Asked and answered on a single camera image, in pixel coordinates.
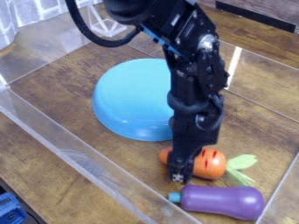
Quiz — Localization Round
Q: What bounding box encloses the blue upside-down bowl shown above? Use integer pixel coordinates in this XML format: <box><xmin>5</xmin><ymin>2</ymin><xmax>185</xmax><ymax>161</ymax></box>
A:
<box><xmin>92</xmin><ymin>59</ymin><xmax>173</xmax><ymax>142</ymax></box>

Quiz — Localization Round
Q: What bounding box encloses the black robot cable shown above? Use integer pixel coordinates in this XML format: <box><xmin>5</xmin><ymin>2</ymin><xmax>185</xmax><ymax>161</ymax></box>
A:
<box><xmin>64</xmin><ymin>0</ymin><xmax>142</xmax><ymax>48</ymax></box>

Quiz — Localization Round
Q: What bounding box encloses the purple toy eggplant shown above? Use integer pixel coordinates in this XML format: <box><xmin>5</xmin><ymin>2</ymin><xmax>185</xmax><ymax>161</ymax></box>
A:
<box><xmin>168</xmin><ymin>185</ymin><xmax>264</xmax><ymax>221</ymax></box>

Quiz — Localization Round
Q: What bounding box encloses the blue object at corner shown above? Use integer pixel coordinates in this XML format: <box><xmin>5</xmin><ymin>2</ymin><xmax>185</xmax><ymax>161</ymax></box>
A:
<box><xmin>0</xmin><ymin>192</ymin><xmax>26</xmax><ymax>224</ymax></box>

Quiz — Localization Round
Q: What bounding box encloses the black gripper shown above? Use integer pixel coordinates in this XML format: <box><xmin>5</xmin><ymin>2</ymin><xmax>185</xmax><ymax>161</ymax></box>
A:
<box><xmin>165</xmin><ymin>93</ymin><xmax>225</xmax><ymax>185</ymax></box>

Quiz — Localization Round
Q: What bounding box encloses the white brick-pattern curtain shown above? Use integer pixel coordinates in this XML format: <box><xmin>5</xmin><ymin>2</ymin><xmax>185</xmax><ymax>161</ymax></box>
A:
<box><xmin>0</xmin><ymin>0</ymin><xmax>106</xmax><ymax>51</ymax></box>

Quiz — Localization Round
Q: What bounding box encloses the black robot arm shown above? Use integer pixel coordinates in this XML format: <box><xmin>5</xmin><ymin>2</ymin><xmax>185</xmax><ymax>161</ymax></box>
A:
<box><xmin>102</xmin><ymin>0</ymin><xmax>229</xmax><ymax>184</ymax></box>

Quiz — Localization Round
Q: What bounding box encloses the clear acrylic enclosure wall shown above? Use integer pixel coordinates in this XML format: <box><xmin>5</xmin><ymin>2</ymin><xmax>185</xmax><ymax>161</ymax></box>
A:
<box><xmin>0</xmin><ymin>10</ymin><xmax>299</xmax><ymax>224</ymax></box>

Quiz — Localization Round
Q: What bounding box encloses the orange toy carrot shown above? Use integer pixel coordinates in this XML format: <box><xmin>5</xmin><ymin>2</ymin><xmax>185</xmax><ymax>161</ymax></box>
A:
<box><xmin>157</xmin><ymin>145</ymin><xmax>259</xmax><ymax>187</ymax></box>

